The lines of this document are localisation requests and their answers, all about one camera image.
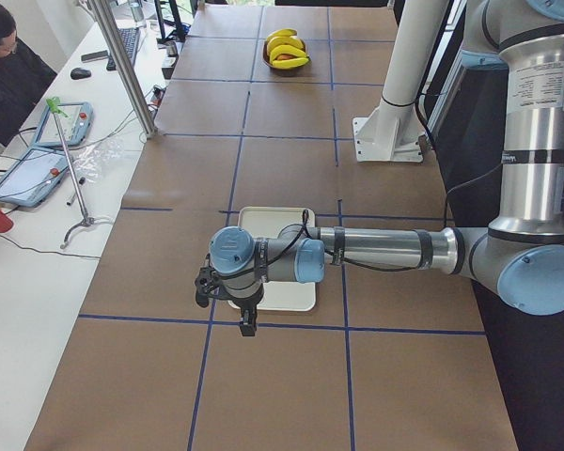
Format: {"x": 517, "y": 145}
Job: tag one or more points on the person in black clothes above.
{"x": 24, "y": 78}

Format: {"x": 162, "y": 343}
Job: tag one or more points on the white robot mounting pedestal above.
{"x": 391, "y": 131}

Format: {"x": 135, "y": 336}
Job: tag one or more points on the black keyboard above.
{"x": 130, "y": 38}

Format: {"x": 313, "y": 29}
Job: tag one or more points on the black computer mouse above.
{"x": 79, "y": 74}

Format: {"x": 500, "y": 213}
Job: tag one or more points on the small metal cup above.
{"x": 171, "y": 48}

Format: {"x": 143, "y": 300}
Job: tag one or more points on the metal rod stand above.
{"x": 87, "y": 220}

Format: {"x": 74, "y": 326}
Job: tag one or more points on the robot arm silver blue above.
{"x": 519, "y": 255}

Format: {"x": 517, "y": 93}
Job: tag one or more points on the teach pendant tablet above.
{"x": 75, "y": 121}
{"x": 29, "y": 181}

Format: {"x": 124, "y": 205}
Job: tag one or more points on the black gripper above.
{"x": 245, "y": 304}

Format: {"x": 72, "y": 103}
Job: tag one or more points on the white rectangular plate tray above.
{"x": 281, "y": 293}

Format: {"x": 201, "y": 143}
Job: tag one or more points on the yellow banana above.
{"x": 285, "y": 49}
{"x": 284, "y": 32}
{"x": 291, "y": 40}
{"x": 290, "y": 64}

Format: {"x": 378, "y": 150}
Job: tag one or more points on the aluminium frame post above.
{"x": 104, "y": 17}

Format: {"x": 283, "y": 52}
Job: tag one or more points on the clear plastic wrap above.
{"x": 96, "y": 161}

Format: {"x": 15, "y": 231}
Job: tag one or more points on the upper teach pendant tablet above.
{"x": 75, "y": 121}

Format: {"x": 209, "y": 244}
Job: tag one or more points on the brown wicker basket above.
{"x": 282, "y": 57}

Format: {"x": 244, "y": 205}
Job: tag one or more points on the lower teach pendant tablet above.
{"x": 29, "y": 181}

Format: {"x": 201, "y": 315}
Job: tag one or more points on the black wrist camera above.
{"x": 207, "y": 286}

